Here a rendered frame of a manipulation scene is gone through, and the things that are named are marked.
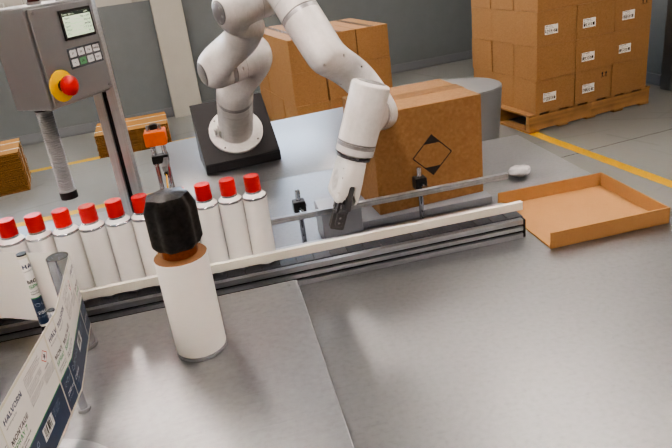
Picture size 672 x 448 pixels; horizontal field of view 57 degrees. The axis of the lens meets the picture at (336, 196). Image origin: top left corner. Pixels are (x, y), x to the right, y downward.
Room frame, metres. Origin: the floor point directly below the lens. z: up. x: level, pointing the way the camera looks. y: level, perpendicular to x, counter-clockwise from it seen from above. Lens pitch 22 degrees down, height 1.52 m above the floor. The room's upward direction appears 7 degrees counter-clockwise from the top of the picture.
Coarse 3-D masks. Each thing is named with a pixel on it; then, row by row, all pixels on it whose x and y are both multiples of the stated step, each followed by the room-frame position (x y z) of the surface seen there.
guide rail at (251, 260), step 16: (480, 208) 1.29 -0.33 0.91; (496, 208) 1.29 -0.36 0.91; (512, 208) 1.29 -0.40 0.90; (416, 224) 1.25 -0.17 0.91; (432, 224) 1.26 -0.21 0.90; (448, 224) 1.27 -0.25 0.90; (336, 240) 1.22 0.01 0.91; (352, 240) 1.23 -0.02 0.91; (368, 240) 1.23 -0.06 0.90; (256, 256) 1.19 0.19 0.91; (272, 256) 1.20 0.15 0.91; (288, 256) 1.20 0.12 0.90; (96, 288) 1.14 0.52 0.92; (112, 288) 1.14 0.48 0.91; (128, 288) 1.14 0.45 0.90
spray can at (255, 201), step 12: (252, 180) 1.22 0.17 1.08; (252, 192) 1.22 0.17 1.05; (264, 192) 1.23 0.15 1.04; (252, 204) 1.21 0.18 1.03; (264, 204) 1.22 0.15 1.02; (252, 216) 1.21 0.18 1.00; (264, 216) 1.21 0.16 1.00; (252, 228) 1.21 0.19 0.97; (264, 228) 1.21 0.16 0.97; (252, 240) 1.21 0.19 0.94; (264, 240) 1.21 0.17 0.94; (264, 252) 1.21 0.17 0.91; (264, 264) 1.21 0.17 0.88
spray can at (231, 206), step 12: (228, 180) 1.22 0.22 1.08; (228, 192) 1.21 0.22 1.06; (228, 204) 1.20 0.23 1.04; (240, 204) 1.21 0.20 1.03; (228, 216) 1.20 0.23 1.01; (240, 216) 1.21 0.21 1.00; (228, 228) 1.20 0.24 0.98; (240, 228) 1.21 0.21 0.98; (228, 240) 1.21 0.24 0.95; (240, 240) 1.20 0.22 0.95; (228, 252) 1.22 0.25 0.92; (240, 252) 1.20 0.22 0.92
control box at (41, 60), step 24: (48, 0) 1.33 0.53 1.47; (72, 0) 1.28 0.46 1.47; (0, 24) 1.19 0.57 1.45; (24, 24) 1.17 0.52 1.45; (48, 24) 1.20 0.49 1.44; (0, 48) 1.20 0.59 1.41; (24, 48) 1.17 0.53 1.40; (48, 48) 1.19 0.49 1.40; (24, 72) 1.18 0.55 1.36; (48, 72) 1.17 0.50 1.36; (72, 72) 1.22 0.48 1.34; (96, 72) 1.28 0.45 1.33; (24, 96) 1.19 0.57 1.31; (48, 96) 1.17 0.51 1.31; (72, 96) 1.21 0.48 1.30
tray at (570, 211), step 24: (504, 192) 1.47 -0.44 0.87; (528, 192) 1.48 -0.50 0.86; (552, 192) 1.49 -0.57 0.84; (576, 192) 1.49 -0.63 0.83; (600, 192) 1.47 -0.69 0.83; (624, 192) 1.42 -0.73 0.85; (528, 216) 1.38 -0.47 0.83; (552, 216) 1.37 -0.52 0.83; (576, 216) 1.35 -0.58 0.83; (600, 216) 1.33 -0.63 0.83; (624, 216) 1.32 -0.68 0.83; (648, 216) 1.26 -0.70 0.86; (552, 240) 1.21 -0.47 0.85; (576, 240) 1.22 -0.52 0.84
